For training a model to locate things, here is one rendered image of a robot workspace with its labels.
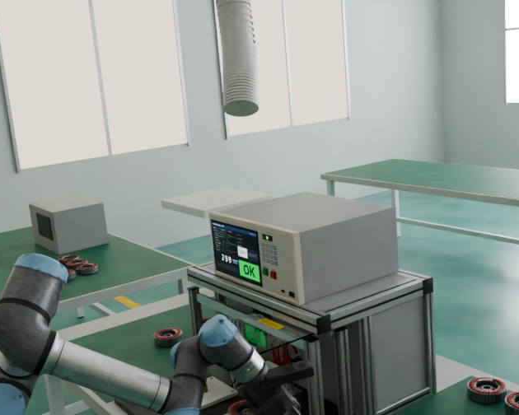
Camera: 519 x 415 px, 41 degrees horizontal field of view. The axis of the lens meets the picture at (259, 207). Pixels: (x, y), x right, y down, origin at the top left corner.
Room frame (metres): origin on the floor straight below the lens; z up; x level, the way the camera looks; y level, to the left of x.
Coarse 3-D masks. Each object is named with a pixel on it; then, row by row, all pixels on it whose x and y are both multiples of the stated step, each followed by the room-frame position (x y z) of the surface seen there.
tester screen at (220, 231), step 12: (216, 228) 2.13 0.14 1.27; (228, 228) 2.07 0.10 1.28; (216, 240) 2.14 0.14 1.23; (228, 240) 2.08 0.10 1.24; (240, 240) 2.02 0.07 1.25; (252, 240) 1.97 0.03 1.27; (216, 252) 2.15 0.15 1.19; (228, 252) 2.08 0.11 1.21; (228, 264) 2.09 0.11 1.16; (240, 276) 2.04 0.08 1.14
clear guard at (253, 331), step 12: (240, 324) 1.83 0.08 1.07; (252, 324) 1.82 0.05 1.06; (264, 324) 1.82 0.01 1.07; (288, 324) 1.80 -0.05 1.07; (252, 336) 1.74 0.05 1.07; (264, 336) 1.73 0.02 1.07; (276, 336) 1.73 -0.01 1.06; (288, 336) 1.72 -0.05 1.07; (300, 336) 1.71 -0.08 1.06; (264, 348) 1.65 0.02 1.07; (216, 372) 1.65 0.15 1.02; (228, 372) 1.62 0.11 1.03; (228, 384) 1.59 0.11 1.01
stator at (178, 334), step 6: (162, 330) 2.56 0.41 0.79; (168, 330) 2.56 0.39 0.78; (174, 330) 2.55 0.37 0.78; (180, 330) 2.55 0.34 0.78; (156, 336) 2.50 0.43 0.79; (162, 336) 2.55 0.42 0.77; (168, 336) 2.51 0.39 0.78; (174, 336) 2.49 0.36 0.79; (180, 336) 2.50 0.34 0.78; (156, 342) 2.49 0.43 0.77; (162, 342) 2.48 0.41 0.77; (168, 342) 2.47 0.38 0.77; (174, 342) 2.48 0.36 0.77
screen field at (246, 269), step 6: (240, 264) 2.03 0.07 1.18; (246, 264) 2.00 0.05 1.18; (252, 264) 1.98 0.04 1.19; (240, 270) 2.04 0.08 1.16; (246, 270) 2.01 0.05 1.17; (252, 270) 1.98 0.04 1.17; (258, 270) 1.96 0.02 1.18; (246, 276) 2.01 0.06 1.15; (252, 276) 1.98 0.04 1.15; (258, 276) 1.96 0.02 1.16
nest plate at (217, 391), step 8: (208, 384) 2.07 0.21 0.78; (216, 384) 2.06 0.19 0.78; (224, 384) 2.06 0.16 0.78; (208, 392) 2.01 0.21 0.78; (216, 392) 2.01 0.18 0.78; (224, 392) 2.00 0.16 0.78; (232, 392) 2.00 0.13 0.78; (208, 400) 1.96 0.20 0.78; (216, 400) 1.96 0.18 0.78; (200, 408) 1.93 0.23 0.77
